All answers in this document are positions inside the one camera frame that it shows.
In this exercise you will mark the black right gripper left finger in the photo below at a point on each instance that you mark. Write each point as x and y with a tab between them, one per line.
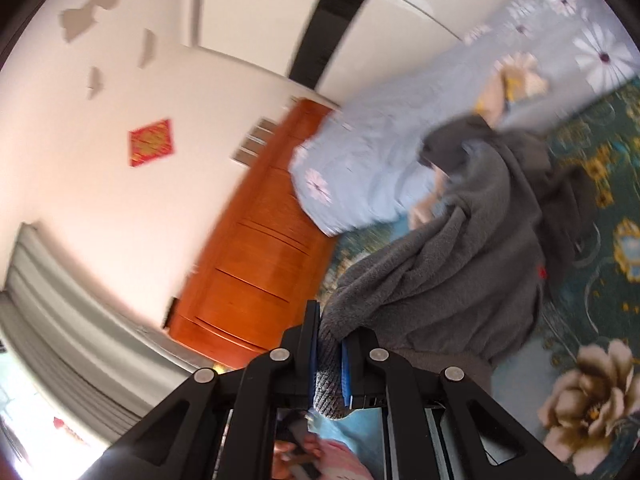
220	426

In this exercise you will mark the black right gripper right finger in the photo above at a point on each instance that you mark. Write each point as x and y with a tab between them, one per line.
488	442

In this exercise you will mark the grey fleece sweatshirt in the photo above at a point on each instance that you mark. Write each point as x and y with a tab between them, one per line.
464	286

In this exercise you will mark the person's hand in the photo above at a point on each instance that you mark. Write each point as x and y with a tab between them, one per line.
288	454

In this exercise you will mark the pink bed sheet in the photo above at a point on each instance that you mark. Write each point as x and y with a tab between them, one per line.
335	460

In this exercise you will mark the grey curtain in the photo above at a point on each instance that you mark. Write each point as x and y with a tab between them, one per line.
105	368

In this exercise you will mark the orange wooden door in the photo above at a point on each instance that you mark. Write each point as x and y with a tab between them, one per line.
263	262

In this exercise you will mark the teal floral bed blanket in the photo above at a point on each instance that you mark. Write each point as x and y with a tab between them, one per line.
593	316

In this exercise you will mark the light blue floral pillow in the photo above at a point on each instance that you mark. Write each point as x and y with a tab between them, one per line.
361	167

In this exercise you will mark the dark grey trousers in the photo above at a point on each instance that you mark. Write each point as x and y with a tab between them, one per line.
566	197

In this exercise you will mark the white wardrobe with black strip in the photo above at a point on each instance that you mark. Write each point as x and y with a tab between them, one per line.
333	47

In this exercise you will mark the red square wall decoration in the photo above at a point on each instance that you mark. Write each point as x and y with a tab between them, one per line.
150	142

